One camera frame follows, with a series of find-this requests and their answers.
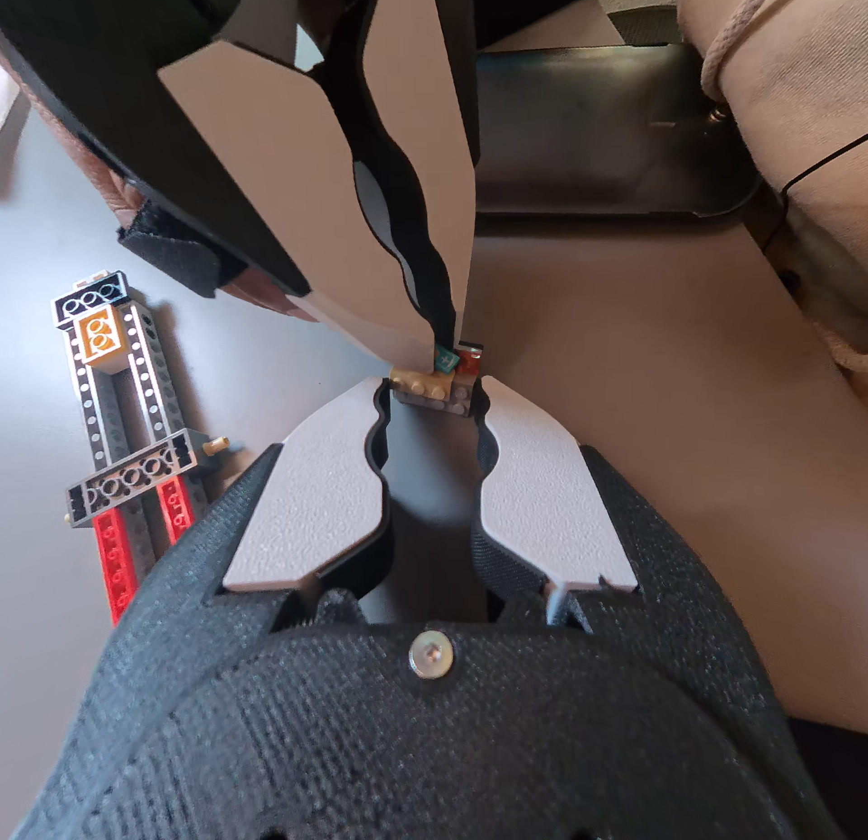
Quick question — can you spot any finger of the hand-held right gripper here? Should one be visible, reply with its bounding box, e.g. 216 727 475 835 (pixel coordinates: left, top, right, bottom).
157 38 442 374
325 0 480 356

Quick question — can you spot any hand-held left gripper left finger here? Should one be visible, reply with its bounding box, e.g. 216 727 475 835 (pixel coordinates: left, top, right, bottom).
222 377 394 595

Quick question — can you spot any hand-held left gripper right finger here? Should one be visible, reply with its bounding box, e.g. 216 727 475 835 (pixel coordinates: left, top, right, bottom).
475 375 642 629

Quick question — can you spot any small tan grey lego assembly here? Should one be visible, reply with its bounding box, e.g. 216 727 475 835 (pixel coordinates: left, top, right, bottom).
390 340 486 417

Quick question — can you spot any person's right hand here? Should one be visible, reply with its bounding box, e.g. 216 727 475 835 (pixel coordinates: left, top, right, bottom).
0 36 321 323

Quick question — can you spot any grey red lego beam frame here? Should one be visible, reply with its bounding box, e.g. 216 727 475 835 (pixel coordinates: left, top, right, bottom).
51 269 231 627

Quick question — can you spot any beige hoodie drawstring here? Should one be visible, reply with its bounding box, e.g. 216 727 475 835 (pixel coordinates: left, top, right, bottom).
700 0 788 102

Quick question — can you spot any thin black cable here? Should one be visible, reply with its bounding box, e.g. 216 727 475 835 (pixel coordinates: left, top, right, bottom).
763 135 868 254

